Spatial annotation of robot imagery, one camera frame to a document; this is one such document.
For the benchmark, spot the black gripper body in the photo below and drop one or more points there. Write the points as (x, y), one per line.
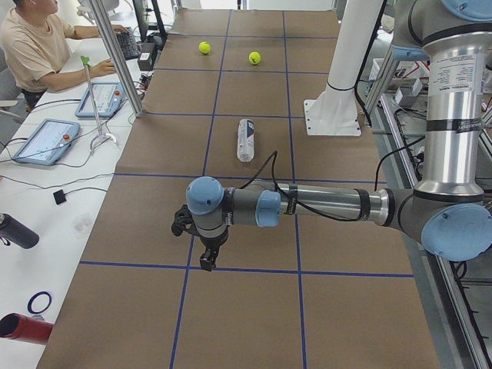
(211, 242)

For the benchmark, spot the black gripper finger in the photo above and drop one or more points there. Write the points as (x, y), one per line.
(208, 261)

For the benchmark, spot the clear tennis ball can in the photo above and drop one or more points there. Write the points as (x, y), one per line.
(245, 145)

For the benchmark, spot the yellow tennis ball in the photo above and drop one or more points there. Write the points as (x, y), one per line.
(254, 58)

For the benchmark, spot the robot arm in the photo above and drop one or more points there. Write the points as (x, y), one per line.
(443, 211)

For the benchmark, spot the tennis ball near edge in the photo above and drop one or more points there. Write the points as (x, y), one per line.
(204, 48)

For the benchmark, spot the small black square device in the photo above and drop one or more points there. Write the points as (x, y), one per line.
(59, 197)

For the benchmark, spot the far blue teach pendant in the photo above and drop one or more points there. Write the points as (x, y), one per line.
(108, 99)

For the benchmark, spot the blue teach pendant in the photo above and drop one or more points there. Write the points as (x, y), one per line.
(108, 99)
(48, 143)

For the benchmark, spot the black box with label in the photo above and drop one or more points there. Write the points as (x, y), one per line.
(147, 57)

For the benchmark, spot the near blue teach pendant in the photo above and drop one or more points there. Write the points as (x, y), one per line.
(48, 143)

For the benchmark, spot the black water bottle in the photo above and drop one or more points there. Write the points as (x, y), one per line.
(13, 231)

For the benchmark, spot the red cylinder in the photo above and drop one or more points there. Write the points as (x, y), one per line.
(27, 329)

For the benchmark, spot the black keyboard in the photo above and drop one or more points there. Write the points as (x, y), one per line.
(128, 45)

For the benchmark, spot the metal stand with green clip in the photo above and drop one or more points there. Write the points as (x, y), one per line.
(102, 136)

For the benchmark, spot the person in beige shirt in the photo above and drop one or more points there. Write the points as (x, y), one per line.
(33, 39)

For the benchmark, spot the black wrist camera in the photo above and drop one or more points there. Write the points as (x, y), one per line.
(183, 222)

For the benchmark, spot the aluminium frame post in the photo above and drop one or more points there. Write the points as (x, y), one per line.
(116, 55)

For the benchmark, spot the aluminium frame rack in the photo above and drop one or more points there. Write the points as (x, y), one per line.
(456, 297)

